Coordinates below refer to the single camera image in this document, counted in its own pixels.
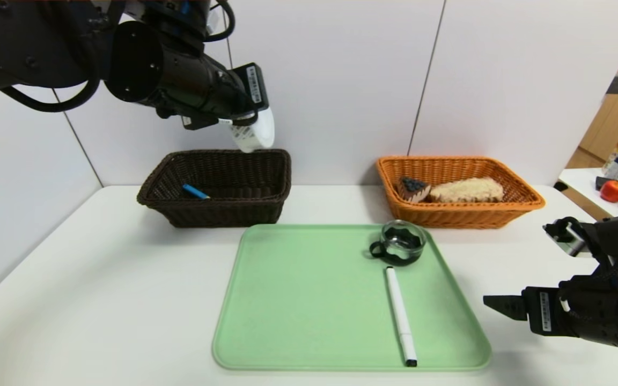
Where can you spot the clear glass bottle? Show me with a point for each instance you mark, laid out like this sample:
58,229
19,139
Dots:
611,171

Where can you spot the white tape roll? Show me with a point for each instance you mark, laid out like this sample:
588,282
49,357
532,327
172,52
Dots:
258,136

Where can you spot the chocolate blueberry cake slice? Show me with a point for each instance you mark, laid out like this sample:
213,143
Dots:
413,188

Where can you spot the grey plaque on cabinet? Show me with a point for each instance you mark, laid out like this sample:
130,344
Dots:
616,86

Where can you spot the white side table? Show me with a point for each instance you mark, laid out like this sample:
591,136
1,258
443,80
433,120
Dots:
582,185

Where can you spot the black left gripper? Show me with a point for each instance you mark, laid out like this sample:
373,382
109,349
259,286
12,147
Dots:
253,83

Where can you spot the blue and yellow spoon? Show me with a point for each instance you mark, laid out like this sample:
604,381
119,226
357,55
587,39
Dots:
196,192

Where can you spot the red apple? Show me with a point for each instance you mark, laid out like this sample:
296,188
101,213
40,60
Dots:
613,192

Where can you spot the wooden cabinet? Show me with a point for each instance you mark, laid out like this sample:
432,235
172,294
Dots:
615,123

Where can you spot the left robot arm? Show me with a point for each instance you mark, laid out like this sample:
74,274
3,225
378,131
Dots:
46,37

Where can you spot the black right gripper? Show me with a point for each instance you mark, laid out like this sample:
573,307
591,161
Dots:
544,311

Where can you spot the light green plastic tray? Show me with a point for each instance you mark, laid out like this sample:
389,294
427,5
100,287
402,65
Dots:
309,300

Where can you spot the dark brown wicker basket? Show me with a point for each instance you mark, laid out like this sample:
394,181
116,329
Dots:
218,214

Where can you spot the swirled brown bread loaf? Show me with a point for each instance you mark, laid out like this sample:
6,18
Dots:
467,190

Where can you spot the orange wicker basket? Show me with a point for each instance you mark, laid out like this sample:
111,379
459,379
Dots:
448,217

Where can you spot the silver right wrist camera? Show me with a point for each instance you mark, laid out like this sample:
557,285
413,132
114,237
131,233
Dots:
569,241

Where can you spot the white marker pen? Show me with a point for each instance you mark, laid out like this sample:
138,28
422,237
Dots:
400,316

